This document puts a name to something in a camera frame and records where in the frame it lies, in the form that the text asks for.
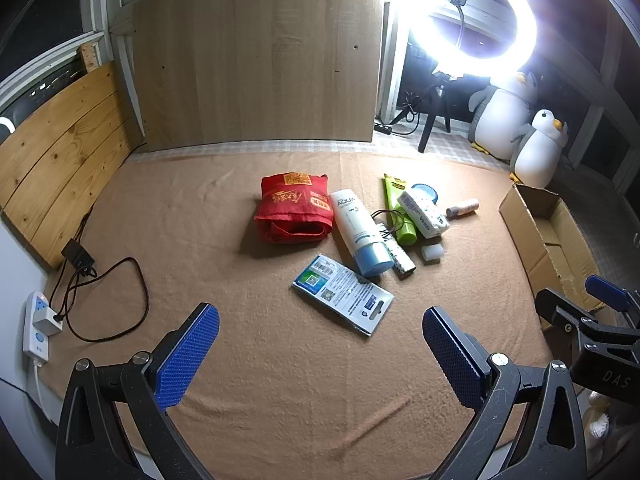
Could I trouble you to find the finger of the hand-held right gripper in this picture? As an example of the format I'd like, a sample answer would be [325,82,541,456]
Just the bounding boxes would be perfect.
[534,287,640,357]
[585,275,640,329]

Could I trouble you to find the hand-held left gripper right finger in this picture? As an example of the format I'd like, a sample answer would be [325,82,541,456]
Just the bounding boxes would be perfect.
[422,305,588,480]

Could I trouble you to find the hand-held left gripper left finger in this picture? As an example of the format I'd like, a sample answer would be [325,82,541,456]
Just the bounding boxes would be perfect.
[55,302,221,480]

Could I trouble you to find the cardboard box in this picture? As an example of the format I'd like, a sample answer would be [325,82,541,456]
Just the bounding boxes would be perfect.
[498,183,618,331]

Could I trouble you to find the silver strip packet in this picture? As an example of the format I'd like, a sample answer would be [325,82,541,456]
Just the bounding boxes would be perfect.
[382,240,415,279]

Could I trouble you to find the blue white packet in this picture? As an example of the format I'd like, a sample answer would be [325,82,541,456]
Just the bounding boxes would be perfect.
[291,254,394,337]

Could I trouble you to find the white tissue pack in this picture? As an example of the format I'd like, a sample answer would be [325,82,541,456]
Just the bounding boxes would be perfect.
[397,188,451,239]

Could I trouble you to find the pink lip balm stick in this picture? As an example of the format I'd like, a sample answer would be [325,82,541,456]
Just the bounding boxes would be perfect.
[445,198,480,218]

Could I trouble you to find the black hair tie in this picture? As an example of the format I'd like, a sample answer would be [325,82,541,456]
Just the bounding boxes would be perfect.
[370,208,411,241]

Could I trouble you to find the white tube with blue cap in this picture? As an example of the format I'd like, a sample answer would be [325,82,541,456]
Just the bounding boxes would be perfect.
[328,189,396,277]

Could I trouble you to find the blue round lid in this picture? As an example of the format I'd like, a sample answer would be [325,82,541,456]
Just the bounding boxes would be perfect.
[410,181,440,206]

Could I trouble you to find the green tube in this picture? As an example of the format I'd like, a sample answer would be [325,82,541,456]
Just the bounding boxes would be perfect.
[383,173,418,247]

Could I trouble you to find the red fabric bag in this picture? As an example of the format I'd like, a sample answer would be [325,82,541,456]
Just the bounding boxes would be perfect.
[253,172,335,245]

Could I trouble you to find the white fluffy toy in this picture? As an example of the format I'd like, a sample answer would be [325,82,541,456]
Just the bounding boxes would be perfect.
[584,392,618,453]

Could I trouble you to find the white plug charger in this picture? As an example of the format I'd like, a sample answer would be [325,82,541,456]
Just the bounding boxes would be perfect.
[32,307,63,337]

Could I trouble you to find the black power adapter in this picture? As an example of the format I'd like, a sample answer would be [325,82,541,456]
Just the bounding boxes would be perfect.
[61,240,96,269]

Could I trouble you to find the white power strip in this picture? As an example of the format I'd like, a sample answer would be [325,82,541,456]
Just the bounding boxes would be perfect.
[22,292,51,363]

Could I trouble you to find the small penguin plush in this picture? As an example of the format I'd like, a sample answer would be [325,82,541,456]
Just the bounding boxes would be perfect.
[509,109,571,189]

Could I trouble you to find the large penguin plush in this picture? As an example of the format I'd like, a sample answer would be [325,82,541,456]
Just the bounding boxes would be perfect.
[468,71,538,161]

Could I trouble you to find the black tripod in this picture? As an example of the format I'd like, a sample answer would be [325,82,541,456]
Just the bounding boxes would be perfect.
[387,72,453,153]

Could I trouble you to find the pine plank headboard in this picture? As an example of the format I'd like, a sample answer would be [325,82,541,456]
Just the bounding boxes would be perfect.
[0,62,146,271]

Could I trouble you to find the light wooden panel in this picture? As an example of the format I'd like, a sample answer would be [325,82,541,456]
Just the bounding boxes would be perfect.
[111,0,386,152]

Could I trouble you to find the small holed wooden strip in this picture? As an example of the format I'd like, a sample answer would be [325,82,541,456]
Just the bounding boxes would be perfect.
[80,44,101,76]

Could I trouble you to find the black cable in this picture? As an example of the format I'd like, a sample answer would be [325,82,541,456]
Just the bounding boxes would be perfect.
[52,215,150,344]

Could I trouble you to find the ring light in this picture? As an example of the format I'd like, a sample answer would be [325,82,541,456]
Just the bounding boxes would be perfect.
[395,0,538,78]

